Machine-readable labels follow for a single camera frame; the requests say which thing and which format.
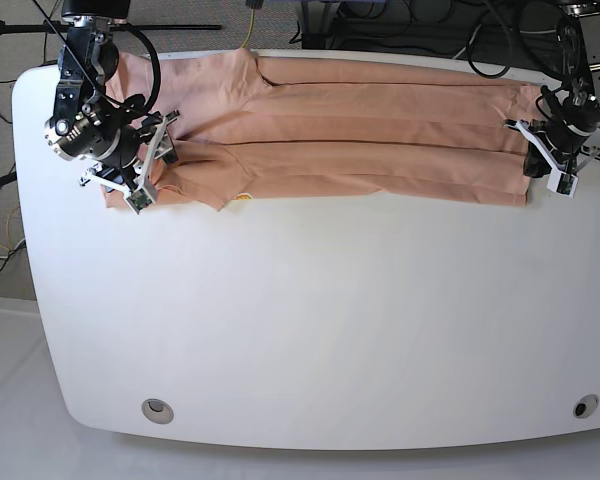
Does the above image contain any peach pink T-shirt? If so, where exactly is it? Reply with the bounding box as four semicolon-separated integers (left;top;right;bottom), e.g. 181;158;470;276
102;48;549;214

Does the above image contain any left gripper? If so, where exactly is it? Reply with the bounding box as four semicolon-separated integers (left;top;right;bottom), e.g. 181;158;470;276
523;114;600;179

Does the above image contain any table cable grommet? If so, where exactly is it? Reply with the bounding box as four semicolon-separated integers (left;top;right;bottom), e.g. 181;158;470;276
573;394;600;419
141;399;174;425

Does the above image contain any yellow cable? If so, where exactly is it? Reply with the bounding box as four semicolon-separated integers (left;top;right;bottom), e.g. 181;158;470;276
238;4;257;51

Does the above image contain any white cable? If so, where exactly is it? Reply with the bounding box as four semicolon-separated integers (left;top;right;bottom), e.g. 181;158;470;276
449;22;481;60

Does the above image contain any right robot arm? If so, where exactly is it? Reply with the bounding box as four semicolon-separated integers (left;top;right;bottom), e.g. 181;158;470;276
44;1;179;212

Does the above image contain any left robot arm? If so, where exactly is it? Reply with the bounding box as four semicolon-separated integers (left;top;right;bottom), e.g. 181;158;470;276
465;1;600;178

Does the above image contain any left table cable grommet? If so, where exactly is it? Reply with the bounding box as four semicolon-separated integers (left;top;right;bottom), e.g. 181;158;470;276
141;399;174;425

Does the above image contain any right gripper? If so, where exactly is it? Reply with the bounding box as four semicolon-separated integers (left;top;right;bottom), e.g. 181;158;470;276
78;110;180;199

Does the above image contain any black equipment frame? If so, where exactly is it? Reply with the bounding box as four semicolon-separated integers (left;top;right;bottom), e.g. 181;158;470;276
289;1;561;74

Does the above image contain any black tripod stand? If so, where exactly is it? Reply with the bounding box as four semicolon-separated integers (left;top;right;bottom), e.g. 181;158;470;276
0;20;222;36

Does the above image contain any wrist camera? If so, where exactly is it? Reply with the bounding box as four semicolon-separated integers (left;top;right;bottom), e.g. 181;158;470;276
124;185;158;214
547;169;579;198

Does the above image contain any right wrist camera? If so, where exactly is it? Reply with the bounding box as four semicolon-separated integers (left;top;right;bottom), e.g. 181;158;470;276
124;185;158;214

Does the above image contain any right table cable grommet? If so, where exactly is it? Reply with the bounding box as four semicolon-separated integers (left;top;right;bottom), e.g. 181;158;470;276
573;394;600;419

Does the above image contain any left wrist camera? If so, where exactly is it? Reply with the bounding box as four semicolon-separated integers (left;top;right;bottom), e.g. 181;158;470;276
547;169;579;198

